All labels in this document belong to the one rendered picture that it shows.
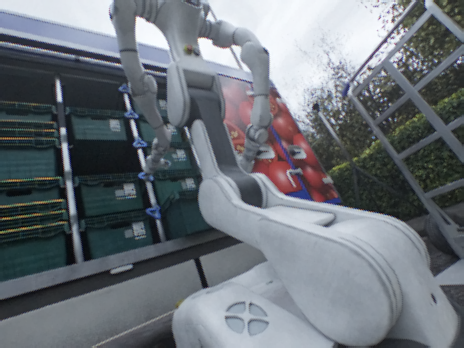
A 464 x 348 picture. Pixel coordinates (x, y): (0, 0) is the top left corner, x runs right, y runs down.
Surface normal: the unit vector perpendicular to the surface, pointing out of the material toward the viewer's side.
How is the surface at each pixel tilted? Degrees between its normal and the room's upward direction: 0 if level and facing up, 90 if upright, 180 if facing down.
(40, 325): 90
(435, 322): 90
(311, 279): 90
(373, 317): 92
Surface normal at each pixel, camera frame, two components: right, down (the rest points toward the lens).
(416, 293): 0.38, -0.46
